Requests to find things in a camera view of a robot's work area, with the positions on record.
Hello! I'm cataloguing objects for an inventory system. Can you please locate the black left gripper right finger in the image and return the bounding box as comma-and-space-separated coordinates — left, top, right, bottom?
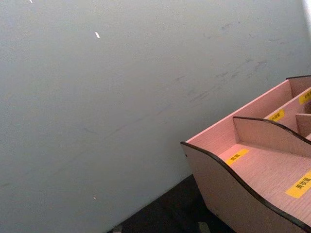
197, 221, 210, 233

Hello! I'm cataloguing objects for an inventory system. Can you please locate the black table cloth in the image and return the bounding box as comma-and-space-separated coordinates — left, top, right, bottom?
106, 173, 238, 233

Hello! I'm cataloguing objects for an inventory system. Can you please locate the pale wooden divided tray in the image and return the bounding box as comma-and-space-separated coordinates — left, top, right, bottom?
180, 75, 311, 233

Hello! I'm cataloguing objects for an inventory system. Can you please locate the pale grey wall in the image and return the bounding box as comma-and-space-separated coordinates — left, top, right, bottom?
0, 0, 311, 233

